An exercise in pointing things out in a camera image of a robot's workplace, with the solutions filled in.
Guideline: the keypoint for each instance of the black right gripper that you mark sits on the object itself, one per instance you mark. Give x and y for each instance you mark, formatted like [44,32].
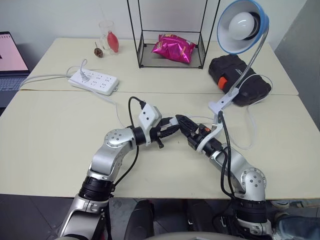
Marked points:
[193,142]

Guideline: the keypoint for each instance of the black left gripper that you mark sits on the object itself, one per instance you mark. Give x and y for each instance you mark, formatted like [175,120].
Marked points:
[157,132]

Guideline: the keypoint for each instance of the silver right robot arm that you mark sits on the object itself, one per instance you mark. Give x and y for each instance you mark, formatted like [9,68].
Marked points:
[252,185]

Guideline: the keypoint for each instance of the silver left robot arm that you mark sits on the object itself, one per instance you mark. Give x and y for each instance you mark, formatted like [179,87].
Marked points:
[112,155]

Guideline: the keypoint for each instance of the blue gooseneck desk lamp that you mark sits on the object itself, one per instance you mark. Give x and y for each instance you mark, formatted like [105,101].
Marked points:
[230,42]

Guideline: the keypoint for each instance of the black tool case orange latch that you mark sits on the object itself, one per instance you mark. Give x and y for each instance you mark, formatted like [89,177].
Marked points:
[232,68]

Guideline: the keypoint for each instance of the pink snack bag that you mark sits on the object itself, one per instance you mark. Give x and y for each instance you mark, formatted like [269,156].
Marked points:
[172,48]

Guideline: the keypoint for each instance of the white power strip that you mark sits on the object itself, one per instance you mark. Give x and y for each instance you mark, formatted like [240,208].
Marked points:
[95,81]

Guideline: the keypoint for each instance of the dark rounded shape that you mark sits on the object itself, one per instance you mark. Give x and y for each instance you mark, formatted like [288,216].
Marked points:
[140,220]

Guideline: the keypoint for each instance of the red bulb-shaped object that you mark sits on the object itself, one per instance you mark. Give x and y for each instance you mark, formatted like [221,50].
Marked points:
[113,41]

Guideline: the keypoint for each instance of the brown pine cone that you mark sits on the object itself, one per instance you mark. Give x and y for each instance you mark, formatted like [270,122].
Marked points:
[98,52]

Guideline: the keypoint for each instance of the white sneaker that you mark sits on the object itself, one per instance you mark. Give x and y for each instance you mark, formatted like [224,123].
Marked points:
[280,204]

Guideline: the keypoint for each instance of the clear glass cup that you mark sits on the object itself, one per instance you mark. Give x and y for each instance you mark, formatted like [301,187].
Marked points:
[103,30]

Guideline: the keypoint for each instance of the blue jeans leg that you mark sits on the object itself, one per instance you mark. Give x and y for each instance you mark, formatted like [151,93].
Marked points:
[297,226]

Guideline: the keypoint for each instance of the grey laptop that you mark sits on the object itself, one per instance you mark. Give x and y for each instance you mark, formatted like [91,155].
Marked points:
[10,57]

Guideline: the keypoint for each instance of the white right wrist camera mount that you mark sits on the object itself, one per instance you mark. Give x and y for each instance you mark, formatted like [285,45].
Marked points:
[208,138]

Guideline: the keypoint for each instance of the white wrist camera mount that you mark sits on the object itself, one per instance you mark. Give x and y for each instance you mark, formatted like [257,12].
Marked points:
[208,138]
[147,115]

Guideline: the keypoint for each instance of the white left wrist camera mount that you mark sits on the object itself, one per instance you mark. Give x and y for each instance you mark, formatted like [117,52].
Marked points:
[147,115]

